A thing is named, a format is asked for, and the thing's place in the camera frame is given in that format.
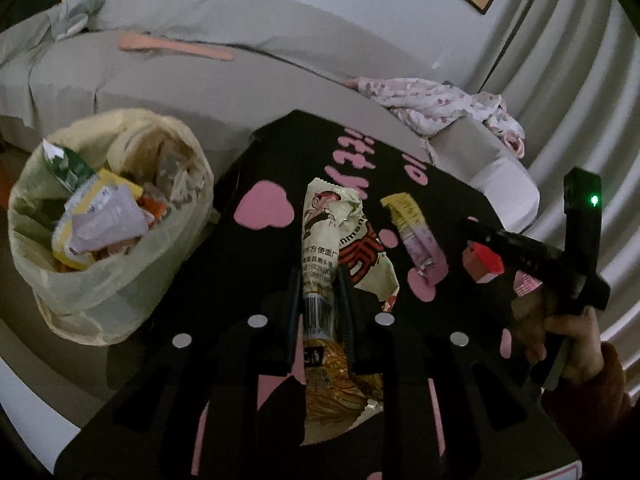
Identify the pink floral blanket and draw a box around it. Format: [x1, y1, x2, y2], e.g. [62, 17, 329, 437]
[344, 77, 525, 158]

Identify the yellow white snack wrapper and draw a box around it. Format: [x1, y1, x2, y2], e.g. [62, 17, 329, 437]
[51, 169, 149, 271]

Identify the black pink table cloth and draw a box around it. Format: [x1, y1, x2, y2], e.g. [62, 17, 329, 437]
[54, 110, 582, 479]

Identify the grey covered sofa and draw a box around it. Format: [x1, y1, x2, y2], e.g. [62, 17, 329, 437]
[1, 0, 540, 232]

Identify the yellow pink wrapper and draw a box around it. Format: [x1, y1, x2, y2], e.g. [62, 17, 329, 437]
[381, 193, 448, 286]

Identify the grey plush toy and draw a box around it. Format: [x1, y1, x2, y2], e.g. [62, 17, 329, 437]
[48, 0, 106, 41]

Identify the cream noodle packet wrapper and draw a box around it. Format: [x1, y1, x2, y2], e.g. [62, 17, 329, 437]
[302, 178, 399, 445]

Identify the green white carton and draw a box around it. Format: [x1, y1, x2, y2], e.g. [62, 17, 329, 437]
[42, 140, 96, 193]

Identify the orange flat stick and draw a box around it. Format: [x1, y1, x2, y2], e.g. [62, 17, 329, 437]
[118, 32, 234, 62]

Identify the right hand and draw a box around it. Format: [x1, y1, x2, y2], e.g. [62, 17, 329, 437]
[510, 287, 604, 385]

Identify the red white wrapper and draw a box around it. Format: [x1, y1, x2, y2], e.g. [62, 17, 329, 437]
[463, 242, 504, 284]

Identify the yellow plastic trash bag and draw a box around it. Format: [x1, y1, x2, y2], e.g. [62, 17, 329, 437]
[8, 108, 214, 347]

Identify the pale purple wrapper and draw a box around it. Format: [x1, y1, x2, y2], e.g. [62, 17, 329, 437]
[70, 184, 149, 254]

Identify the grey curtain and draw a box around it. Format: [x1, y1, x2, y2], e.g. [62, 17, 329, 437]
[464, 0, 639, 391]

